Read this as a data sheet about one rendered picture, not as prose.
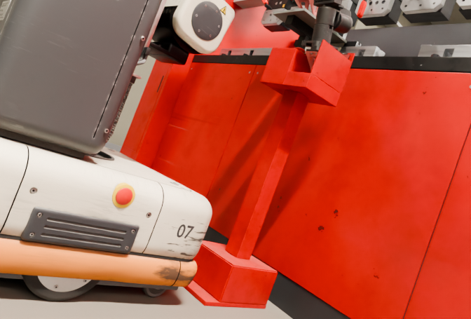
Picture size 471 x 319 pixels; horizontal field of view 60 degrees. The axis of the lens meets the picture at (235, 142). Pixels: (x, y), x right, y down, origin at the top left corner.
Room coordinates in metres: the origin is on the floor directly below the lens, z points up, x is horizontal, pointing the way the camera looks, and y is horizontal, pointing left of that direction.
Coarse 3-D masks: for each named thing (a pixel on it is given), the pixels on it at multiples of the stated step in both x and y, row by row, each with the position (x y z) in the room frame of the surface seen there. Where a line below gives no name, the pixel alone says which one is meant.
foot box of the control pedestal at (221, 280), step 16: (208, 256) 1.23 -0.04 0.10; (224, 256) 1.22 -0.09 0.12; (208, 272) 1.21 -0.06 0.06; (224, 272) 1.17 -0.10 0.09; (240, 272) 1.18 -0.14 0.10; (256, 272) 1.22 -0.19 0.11; (272, 272) 1.26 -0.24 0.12; (192, 288) 1.18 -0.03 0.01; (208, 288) 1.20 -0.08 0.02; (224, 288) 1.16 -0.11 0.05; (240, 288) 1.19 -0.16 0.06; (256, 288) 1.23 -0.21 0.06; (208, 304) 1.13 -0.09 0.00; (224, 304) 1.17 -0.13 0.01; (240, 304) 1.21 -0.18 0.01; (256, 304) 1.25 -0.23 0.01
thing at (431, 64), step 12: (192, 60) 2.29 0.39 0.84; (204, 60) 2.19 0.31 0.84; (216, 60) 2.09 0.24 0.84; (228, 60) 2.00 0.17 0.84; (240, 60) 1.92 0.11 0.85; (252, 60) 1.84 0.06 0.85; (264, 60) 1.78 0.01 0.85; (360, 60) 1.36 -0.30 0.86; (372, 60) 1.33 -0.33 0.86; (384, 60) 1.29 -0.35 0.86; (396, 60) 1.26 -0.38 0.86; (408, 60) 1.22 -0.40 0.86; (420, 60) 1.19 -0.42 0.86; (432, 60) 1.16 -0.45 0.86; (444, 60) 1.13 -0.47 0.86; (456, 60) 1.11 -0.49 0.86; (468, 60) 1.08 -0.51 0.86; (468, 72) 1.07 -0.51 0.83
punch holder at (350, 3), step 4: (344, 0) 1.65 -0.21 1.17; (348, 0) 1.64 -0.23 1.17; (352, 0) 1.64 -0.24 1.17; (356, 0) 1.65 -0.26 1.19; (344, 4) 1.65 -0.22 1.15; (348, 4) 1.64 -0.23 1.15; (352, 4) 1.65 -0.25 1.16; (356, 4) 1.66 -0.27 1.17; (348, 8) 1.64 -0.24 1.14; (352, 8) 1.66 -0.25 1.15; (352, 12) 1.66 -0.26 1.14; (352, 16) 1.67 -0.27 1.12; (356, 16) 1.68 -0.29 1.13; (356, 20) 1.68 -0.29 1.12
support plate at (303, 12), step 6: (276, 12) 1.59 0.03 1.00; (282, 12) 1.56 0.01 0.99; (288, 12) 1.53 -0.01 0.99; (294, 12) 1.51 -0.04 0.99; (300, 12) 1.49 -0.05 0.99; (306, 12) 1.47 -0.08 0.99; (282, 18) 1.61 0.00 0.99; (300, 18) 1.55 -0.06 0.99; (306, 18) 1.52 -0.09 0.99; (312, 18) 1.51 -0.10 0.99; (312, 24) 1.56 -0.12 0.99; (336, 36) 1.59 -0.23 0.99; (330, 42) 1.67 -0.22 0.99; (336, 42) 1.65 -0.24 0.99; (342, 42) 1.62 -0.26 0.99
